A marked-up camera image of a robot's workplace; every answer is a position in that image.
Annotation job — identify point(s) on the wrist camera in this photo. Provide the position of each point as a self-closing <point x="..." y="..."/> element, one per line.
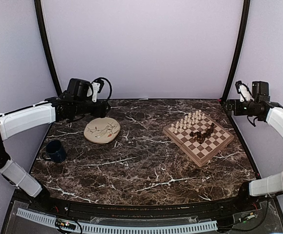
<point x="96" y="88"/>
<point x="243" y="91"/>

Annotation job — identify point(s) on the white slotted cable duct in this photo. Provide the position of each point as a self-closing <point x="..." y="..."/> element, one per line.
<point x="117" y="226"/>

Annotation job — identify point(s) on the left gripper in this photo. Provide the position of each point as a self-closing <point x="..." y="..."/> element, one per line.
<point x="101" y="111"/>

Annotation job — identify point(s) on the wooden chess board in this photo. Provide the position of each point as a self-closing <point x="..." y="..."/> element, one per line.
<point x="200" y="139"/>

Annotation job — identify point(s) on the white chess king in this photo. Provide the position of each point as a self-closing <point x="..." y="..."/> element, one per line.
<point x="199" y="114"/>

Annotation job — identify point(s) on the dark blue mug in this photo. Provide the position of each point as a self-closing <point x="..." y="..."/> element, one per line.
<point x="55" y="152"/>

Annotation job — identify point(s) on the right black frame post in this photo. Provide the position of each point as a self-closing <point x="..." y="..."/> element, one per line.
<point x="238" y="48"/>

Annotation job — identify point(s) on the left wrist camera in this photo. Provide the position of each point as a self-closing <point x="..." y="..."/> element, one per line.
<point x="96" y="88"/>

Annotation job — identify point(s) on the black front rail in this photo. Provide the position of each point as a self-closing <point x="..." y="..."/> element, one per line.
<point x="83" y="210"/>

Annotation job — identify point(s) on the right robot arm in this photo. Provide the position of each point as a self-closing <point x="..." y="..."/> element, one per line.
<point x="273" y="184"/>

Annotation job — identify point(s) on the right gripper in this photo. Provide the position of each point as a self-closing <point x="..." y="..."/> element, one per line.
<point x="237" y="111"/>

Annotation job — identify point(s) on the black frame post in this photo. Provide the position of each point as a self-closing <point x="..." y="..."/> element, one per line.
<point x="46" y="46"/>
<point x="238" y="48"/>

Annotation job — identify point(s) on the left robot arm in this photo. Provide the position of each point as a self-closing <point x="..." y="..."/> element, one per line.
<point x="14" y="122"/>

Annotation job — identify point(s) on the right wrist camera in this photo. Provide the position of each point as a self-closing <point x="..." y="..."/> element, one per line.
<point x="243" y="91"/>

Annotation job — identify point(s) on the cream decorated ceramic plate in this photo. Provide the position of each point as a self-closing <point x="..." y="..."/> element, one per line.
<point x="102" y="130"/>

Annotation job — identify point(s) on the left black frame post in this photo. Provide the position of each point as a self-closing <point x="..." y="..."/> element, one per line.
<point x="46" y="46"/>

